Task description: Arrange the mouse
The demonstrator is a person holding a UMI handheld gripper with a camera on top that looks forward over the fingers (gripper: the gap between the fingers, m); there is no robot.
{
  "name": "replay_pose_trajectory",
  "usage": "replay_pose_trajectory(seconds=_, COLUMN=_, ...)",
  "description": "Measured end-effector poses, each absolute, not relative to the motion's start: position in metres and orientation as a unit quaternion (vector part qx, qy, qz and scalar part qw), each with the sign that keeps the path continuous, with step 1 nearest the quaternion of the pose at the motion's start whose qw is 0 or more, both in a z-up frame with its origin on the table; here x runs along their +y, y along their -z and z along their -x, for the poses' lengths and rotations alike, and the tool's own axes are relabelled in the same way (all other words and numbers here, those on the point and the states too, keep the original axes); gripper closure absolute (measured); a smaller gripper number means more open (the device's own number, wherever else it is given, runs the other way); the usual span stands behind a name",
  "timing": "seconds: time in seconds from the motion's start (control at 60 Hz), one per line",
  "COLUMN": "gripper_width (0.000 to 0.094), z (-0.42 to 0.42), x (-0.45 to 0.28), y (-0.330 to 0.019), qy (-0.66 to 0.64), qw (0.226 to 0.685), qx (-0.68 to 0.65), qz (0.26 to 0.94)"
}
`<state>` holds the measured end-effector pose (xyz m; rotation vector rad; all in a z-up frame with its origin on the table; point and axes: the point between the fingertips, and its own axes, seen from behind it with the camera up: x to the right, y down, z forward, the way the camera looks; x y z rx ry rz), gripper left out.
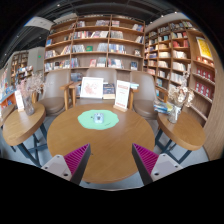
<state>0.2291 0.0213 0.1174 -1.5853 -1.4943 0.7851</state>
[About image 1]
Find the white hanging ceiling sign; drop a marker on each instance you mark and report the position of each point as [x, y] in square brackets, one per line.
[40, 22]

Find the white sign in wooden base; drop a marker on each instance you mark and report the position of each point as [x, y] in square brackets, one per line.
[122, 93]

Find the transparent pale blue computer mouse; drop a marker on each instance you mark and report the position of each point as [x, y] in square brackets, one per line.
[98, 118]

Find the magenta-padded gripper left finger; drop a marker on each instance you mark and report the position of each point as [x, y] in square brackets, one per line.
[59, 166]

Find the green smiley mouse pad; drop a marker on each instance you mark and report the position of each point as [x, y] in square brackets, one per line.
[111, 121]

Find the distant small wooden bookshelf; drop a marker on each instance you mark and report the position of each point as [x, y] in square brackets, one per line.
[20, 65]

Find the brown padded wooden armchair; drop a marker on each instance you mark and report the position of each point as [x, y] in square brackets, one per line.
[55, 90]
[145, 96]
[100, 72]

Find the pale blue book stack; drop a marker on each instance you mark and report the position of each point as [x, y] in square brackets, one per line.
[134, 86]

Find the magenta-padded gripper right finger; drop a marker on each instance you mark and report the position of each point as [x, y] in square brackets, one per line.
[165, 165]

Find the small white sign card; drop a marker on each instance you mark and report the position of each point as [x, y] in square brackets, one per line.
[19, 100]

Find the wide wooden bookshelf with books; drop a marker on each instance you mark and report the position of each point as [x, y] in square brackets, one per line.
[96, 40]

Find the white framed floral picture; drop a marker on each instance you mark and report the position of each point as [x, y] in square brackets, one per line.
[91, 87]

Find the dark cover book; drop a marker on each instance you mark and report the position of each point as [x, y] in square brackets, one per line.
[108, 90]

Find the round wooden side table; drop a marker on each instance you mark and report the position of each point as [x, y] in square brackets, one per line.
[21, 125]
[183, 131]

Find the stack of colourful books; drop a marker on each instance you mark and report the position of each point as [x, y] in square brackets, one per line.
[161, 107]

